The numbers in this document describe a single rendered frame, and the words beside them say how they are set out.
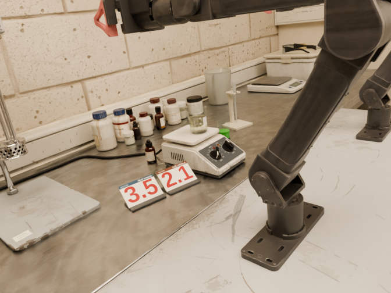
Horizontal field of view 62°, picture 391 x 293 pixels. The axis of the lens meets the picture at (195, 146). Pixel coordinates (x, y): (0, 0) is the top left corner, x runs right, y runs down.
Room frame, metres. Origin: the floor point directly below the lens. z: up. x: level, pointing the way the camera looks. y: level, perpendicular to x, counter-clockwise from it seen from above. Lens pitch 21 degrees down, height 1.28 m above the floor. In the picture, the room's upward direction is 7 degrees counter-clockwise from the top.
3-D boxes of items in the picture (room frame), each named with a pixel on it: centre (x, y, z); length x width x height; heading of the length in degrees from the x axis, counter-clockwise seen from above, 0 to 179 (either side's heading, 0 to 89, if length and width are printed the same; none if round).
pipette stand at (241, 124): (1.14, -0.16, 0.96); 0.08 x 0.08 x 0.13; 32
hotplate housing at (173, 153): (0.85, -0.01, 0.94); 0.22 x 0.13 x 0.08; 47
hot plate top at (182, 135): (0.87, 0.01, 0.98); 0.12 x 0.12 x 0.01; 47
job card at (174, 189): (0.74, 0.05, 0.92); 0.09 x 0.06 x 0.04; 122
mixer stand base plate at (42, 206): (0.71, 0.41, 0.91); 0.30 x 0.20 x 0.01; 46
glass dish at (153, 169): (0.81, 0.10, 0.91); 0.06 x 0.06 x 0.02
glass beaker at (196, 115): (0.87, -0.01, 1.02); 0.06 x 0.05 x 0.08; 81
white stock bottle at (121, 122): (1.15, 0.26, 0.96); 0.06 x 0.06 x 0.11
